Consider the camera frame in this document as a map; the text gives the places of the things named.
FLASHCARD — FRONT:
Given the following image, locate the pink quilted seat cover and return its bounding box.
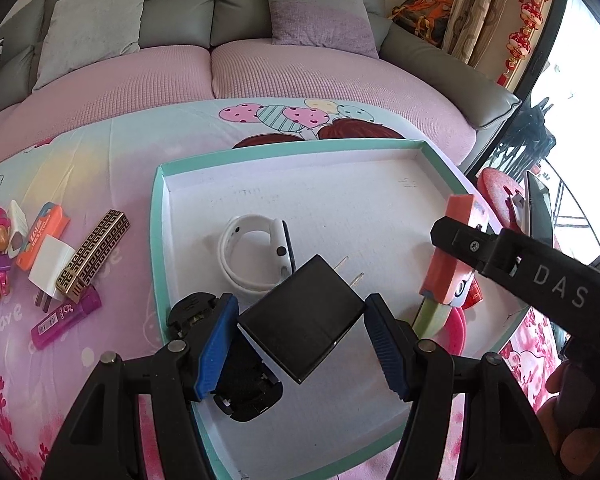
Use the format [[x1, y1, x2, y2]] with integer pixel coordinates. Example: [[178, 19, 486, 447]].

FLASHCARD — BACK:
[[0, 45, 216, 153], [210, 35, 478, 166]]

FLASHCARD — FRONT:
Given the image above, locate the red hanging decoration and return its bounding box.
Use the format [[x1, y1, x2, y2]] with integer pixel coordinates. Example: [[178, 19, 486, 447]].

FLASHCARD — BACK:
[[497, 0, 553, 86]]

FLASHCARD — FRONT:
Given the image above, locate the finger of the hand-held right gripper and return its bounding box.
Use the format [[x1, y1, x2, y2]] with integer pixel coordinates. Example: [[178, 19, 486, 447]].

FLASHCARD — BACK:
[[430, 216, 505, 275]]

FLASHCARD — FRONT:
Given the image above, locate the purple grey cushion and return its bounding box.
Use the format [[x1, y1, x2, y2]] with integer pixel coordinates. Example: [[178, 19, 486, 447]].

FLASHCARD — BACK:
[[261, 0, 381, 58]]

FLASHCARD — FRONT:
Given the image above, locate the red round stool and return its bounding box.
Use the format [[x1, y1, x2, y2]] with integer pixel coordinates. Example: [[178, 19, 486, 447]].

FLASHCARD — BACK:
[[477, 167, 523, 233]]

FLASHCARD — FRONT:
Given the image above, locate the orange toy knife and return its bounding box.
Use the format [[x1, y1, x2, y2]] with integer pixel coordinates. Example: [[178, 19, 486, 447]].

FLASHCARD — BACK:
[[412, 195, 488, 341]]

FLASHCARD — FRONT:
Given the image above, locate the person's right hand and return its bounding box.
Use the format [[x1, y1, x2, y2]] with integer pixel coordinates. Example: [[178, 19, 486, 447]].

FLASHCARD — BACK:
[[537, 360, 600, 480]]

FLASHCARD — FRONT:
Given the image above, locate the black charger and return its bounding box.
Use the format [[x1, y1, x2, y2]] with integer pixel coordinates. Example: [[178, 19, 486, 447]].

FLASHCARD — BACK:
[[237, 254, 367, 385]]

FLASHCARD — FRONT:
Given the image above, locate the grey sofa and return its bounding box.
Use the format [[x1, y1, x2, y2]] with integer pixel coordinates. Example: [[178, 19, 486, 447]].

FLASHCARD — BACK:
[[0, 0, 523, 131]]

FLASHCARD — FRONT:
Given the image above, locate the black metal rack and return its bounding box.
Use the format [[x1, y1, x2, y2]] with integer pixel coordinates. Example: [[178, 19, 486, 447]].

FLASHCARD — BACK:
[[490, 97, 556, 181]]

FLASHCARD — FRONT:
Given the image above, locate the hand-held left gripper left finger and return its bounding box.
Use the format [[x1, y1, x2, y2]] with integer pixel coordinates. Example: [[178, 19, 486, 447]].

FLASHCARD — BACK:
[[40, 294, 240, 480]]

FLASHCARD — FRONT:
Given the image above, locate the gold black patterned box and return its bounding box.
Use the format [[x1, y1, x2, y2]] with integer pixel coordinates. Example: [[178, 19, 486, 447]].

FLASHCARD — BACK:
[[52, 208, 131, 303]]

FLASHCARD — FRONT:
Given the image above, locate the black toy car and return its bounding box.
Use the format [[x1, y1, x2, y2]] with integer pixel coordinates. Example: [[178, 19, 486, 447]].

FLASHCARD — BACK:
[[167, 292, 284, 422]]

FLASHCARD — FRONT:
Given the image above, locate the white charger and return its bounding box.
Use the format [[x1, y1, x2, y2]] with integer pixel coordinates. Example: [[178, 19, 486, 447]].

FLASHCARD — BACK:
[[28, 236, 76, 311]]

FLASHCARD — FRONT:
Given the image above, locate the white smartwatch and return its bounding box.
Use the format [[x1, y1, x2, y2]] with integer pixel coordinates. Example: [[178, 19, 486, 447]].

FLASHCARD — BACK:
[[218, 214, 297, 295]]

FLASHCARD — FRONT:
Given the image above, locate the teal cardboard tray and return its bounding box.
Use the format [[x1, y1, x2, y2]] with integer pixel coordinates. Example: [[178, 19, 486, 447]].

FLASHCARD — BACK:
[[150, 139, 531, 480]]

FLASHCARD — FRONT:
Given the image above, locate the orange plastic box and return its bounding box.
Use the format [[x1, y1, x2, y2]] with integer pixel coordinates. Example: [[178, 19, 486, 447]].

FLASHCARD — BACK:
[[15, 202, 72, 273]]

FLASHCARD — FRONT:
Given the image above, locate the printed cartoon blanket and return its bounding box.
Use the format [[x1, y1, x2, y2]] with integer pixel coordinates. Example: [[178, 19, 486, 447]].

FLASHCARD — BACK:
[[0, 97, 571, 480]]

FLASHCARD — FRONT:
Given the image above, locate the beige patterned curtain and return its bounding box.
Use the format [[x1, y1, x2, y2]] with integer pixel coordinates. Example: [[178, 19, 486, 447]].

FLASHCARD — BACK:
[[412, 0, 521, 68]]

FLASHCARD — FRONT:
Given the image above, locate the pink smartwatch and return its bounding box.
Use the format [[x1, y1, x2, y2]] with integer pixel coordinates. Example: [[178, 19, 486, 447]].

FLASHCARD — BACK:
[[430, 305, 468, 356]]

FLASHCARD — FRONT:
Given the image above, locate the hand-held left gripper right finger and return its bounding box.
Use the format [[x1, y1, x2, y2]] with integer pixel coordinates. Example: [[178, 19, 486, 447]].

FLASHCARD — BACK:
[[364, 294, 568, 480]]

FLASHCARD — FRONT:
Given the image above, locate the purple pencil lead case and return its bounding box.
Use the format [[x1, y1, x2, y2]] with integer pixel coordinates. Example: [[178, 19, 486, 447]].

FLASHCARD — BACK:
[[30, 292, 102, 352]]

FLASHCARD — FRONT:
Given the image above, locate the orange bag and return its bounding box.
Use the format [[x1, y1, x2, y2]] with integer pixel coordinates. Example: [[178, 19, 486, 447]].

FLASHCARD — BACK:
[[390, 0, 453, 51]]

